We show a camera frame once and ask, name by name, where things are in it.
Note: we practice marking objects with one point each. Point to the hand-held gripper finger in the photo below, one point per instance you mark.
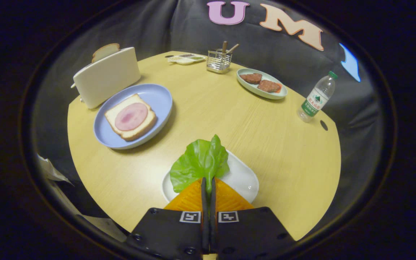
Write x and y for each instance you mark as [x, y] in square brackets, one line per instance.
[204, 224]
[212, 224]

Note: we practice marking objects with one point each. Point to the green lettuce leaf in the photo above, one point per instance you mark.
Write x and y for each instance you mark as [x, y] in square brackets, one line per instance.
[197, 162]

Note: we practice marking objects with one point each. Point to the plain bread slice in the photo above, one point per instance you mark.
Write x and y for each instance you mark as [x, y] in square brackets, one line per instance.
[105, 51]

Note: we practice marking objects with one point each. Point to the white plate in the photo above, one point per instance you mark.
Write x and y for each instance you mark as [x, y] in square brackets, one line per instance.
[240, 178]

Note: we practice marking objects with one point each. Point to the bread slice under ham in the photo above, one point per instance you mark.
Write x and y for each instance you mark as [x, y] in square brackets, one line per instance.
[151, 119]

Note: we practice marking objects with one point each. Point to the pink ham slice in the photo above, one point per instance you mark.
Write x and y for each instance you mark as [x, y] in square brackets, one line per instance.
[131, 116]

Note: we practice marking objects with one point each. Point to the blue plate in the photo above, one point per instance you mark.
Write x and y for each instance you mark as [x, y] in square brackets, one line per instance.
[157, 97]

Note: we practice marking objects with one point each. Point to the pale green plate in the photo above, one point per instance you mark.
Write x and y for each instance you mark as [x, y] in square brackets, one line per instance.
[267, 95]

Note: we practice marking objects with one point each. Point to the brown meat patty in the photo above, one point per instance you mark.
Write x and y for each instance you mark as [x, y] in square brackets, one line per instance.
[269, 86]
[251, 78]

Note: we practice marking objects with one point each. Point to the white paper sheet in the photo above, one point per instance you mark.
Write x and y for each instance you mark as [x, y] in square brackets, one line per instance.
[51, 171]

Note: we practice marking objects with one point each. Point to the clear water bottle green label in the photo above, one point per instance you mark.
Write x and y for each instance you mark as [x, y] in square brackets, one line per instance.
[316, 99]

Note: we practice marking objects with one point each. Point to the white divided seasoning dish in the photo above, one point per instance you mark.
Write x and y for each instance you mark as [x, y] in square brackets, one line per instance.
[186, 60]

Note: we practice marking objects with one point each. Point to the white toaster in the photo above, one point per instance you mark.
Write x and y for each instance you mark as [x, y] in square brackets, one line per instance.
[107, 77]

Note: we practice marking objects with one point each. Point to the light wooden utensil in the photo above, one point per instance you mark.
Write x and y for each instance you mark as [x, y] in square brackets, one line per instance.
[233, 48]

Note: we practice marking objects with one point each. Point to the dark wooden utensil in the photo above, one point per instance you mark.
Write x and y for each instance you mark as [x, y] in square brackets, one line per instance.
[224, 47]

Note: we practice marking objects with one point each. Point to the black backdrop cloth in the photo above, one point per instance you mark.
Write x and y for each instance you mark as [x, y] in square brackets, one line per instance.
[157, 29]

